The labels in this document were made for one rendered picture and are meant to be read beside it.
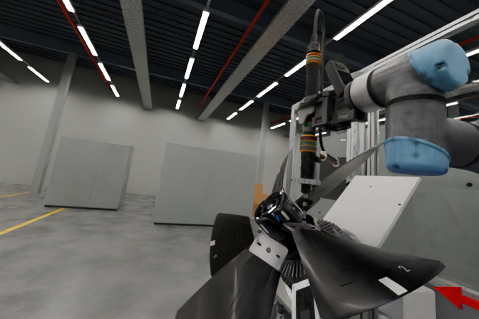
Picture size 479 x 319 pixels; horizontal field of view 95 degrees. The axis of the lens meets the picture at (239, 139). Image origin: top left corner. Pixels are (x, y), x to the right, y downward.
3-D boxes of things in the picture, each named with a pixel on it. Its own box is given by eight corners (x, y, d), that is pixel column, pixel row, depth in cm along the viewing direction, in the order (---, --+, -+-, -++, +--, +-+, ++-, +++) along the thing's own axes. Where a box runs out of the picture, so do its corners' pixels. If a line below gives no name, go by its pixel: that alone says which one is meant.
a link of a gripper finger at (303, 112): (286, 126, 62) (311, 120, 54) (287, 106, 63) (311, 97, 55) (294, 128, 63) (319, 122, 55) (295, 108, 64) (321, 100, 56)
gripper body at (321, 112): (308, 127, 54) (346, 115, 43) (310, 94, 55) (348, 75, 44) (333, 132, 56) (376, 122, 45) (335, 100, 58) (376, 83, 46)
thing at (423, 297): (394, 299, 94) (393, 271, 96) (438, 324, 79) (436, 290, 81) (363, 301, 89) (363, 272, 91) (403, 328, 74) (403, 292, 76)
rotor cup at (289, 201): (269, 247, 69) (241, 218, 68) (296, 212, 74) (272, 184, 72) (294, 265, 55) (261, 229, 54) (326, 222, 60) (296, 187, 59)
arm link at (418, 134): (487, 180, 30) (481, 104, 32) (418, 169, 28) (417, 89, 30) (428, 179, 38) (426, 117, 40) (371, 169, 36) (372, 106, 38)
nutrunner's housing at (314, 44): (301, 192, 59) (310, 40, 68) (315, 194, 57) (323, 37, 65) (295, 192, 56) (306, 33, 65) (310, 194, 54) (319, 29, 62)
